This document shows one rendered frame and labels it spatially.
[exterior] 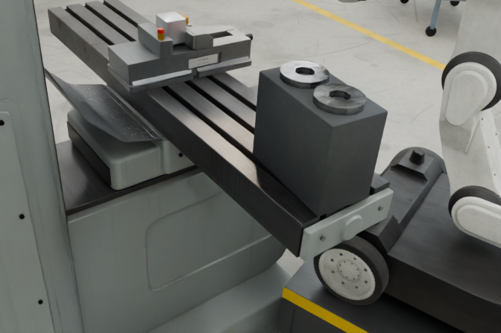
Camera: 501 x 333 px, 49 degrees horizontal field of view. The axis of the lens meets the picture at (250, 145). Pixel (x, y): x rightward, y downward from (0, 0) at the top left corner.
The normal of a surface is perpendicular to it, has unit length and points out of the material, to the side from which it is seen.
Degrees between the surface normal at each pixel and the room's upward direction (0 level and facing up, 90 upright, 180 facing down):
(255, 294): 0
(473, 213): 90
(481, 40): 90
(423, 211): 0
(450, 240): 0
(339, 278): 90
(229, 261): 90
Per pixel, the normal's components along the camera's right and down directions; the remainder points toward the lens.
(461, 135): -0.55, 0.73
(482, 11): -0.56, 0.43
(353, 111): 0.34, 0.54
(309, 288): 0.07, -0.84
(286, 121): -0.85, 0.24
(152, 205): 0.60, 0.47
